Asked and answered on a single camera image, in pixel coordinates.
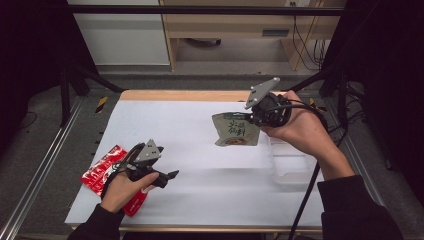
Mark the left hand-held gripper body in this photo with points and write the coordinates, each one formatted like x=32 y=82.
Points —
x=146 y=156

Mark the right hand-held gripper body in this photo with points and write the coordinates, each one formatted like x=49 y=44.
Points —
x=271 y=108

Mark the green and beige snack packet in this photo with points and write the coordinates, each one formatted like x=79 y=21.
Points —
x=233 y=130

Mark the red and white snack packet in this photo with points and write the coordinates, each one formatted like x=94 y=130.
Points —
x=101 y=171

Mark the clear plastic container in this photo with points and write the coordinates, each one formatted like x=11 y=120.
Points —
x=290 y=163

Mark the person's right hand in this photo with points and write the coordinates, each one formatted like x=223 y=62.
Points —
x=303 y=128

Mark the person's left hand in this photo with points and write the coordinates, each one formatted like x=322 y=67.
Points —
x=121 y=191

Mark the white paper sheet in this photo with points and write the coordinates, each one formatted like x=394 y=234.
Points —
x=200 y=186

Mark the yellow and black tape strip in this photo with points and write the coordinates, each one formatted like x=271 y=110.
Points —
x=315 y=106
x=101 y=104

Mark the black metal stand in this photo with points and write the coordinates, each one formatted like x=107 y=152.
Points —
x=76 y=83
x=333 y=83

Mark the wooden table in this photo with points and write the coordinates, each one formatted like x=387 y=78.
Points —
x=186 y=95

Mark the light wooden desk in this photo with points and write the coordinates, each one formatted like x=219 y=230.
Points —
x=233 y=25

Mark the white cabinet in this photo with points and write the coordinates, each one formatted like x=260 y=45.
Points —
x=123 y=36

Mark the aluminium rail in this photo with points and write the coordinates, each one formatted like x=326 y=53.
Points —
x=43 y=166
x=363 y=173

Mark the black frame bar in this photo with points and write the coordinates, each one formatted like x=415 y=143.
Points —
x=200 y=10

